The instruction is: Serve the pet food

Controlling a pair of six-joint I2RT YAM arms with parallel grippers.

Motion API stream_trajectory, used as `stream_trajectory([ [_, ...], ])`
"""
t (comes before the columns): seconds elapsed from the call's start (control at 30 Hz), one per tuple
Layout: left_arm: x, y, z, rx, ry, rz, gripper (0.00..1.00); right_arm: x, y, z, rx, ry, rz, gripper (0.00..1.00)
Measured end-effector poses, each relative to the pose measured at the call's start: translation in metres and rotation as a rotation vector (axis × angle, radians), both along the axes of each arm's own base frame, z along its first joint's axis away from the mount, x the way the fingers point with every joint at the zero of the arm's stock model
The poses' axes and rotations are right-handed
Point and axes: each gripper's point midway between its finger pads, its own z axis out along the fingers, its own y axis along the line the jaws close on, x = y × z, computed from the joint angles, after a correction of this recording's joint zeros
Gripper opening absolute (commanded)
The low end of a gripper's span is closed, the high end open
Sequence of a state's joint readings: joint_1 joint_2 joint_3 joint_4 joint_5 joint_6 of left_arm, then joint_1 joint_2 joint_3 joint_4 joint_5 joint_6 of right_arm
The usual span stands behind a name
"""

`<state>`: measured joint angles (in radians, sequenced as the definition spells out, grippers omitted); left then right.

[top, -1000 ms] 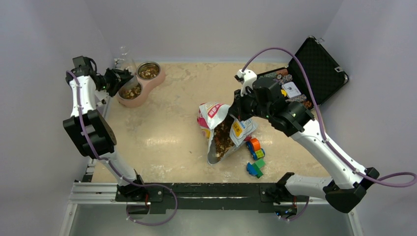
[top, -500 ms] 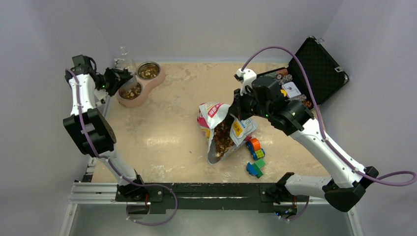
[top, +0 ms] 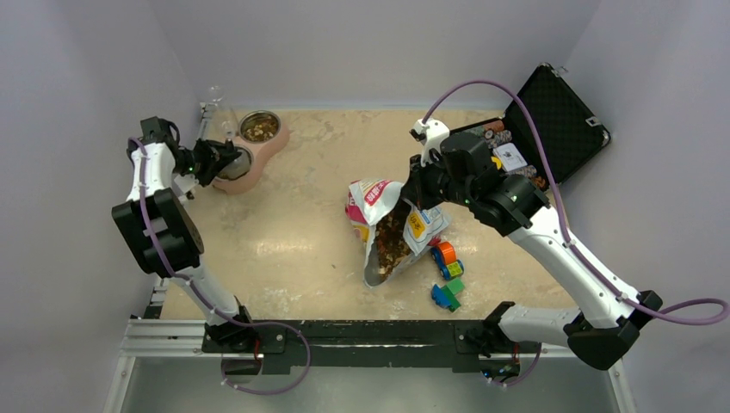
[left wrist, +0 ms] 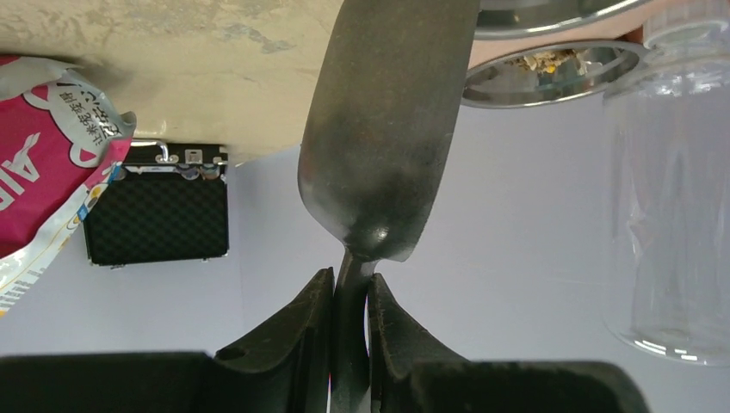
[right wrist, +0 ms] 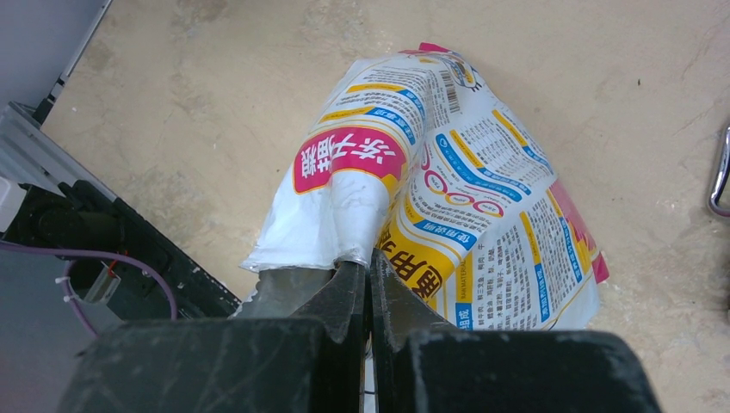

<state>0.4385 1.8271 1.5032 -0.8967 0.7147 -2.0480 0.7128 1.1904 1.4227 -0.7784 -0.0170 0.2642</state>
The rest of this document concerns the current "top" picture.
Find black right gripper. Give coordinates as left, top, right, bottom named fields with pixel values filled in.
left=402, top=147, right=476, bottom=210

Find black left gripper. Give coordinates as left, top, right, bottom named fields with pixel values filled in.
left=171, top=138, right=240, bottom=188

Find metal food scoop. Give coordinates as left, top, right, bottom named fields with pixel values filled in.
left=216, top=146, right=252, bottom=181

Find cat food bag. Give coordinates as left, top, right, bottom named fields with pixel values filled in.
left=345, top=179, right=452, bottom=288

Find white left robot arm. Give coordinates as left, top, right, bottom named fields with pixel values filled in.
left=111, top=117, right=258, bottom=352

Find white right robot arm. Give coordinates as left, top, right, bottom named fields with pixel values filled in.
left=401, top=133, right=662, bottom=370

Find pink double pet bowl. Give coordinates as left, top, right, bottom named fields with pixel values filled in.
left=213, top=110, right=290, bottom=194

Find clear plastic bottle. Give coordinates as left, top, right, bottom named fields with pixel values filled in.
left=207, top=85, right=238, bottom=141

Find yellow round chip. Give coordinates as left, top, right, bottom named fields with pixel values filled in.
left=491, top=157, right=503, bottom=170

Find white playing card box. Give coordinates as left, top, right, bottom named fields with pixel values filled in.
left=493, top=143, right=529, bottom=172

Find orange blue toy car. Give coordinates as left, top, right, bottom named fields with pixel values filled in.
left=430, top=242, right=465, bottom=281

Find green blue toy blocks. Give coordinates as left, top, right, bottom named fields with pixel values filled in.
left=430, top=278, right=464, bottom=312

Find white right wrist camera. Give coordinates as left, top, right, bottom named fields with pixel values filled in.
left=411, top=119, right=451, bottom=167

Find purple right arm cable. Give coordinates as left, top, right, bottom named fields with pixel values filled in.
left=420, top=78, right=730, bottom=327

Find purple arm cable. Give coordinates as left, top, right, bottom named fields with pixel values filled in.
left=420, top=78, right=730, bottom=327
left=127, top=136, right=252, bottom=329

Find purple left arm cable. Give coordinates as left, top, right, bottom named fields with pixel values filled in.
left=127, top=136, right=252, bottom=329

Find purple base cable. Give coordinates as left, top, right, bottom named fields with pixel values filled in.
left=220, top=322, right=312, bottom=397

